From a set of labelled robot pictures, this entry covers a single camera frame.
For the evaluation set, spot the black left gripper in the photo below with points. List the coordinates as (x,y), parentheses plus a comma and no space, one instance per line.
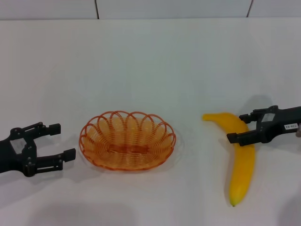
(14,153)

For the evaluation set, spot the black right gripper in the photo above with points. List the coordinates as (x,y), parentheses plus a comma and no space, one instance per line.
(279,128)

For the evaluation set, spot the yellow banana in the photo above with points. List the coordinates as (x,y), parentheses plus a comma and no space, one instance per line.
(242,164)

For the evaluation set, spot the orange woven plastic basket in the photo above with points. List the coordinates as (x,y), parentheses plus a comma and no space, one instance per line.
(127,143)

